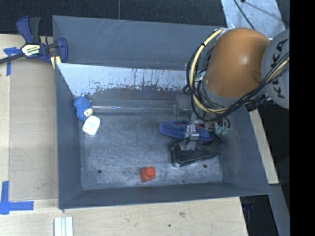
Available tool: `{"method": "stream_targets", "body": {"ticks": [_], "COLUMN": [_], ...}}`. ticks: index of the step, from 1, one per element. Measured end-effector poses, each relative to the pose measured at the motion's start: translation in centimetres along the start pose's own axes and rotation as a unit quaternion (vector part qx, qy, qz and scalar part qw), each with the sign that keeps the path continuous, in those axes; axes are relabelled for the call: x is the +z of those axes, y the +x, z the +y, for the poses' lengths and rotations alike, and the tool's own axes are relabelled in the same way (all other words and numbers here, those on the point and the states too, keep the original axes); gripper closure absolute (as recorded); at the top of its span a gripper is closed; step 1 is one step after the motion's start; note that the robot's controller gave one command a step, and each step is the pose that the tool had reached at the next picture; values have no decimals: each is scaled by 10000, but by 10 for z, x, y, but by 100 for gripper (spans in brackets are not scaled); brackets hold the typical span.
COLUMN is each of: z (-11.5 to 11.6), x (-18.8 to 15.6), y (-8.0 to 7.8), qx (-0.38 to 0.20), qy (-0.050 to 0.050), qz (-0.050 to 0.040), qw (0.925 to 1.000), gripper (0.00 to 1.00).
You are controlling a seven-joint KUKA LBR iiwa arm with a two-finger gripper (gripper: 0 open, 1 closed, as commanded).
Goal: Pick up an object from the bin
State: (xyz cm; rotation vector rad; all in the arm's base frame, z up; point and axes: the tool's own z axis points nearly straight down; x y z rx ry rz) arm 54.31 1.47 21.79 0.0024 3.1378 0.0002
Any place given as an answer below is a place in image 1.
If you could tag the small red block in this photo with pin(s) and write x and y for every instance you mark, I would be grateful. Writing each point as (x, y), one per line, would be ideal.
(147, 174)

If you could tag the pale wood flat board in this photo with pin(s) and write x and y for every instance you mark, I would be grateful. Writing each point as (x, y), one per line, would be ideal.
(32, 131)

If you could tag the grey metal bin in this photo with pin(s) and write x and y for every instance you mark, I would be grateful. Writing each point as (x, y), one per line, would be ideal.
(128, 154)

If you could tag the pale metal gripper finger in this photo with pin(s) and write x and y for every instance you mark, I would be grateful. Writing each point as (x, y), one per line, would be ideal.
(191, 129)
(190, 145)

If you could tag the blue toy animal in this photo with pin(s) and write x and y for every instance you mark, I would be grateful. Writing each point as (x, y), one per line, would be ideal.
(81, 107)

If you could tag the blue cloth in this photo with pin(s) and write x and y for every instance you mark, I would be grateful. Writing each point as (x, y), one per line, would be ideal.
(172, 129)

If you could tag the white packet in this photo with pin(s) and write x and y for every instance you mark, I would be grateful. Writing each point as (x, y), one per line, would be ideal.
(91, 125)

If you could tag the black flat wedge-shaped thing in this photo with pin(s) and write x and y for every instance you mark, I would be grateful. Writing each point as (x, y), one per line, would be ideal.
(192, 156)

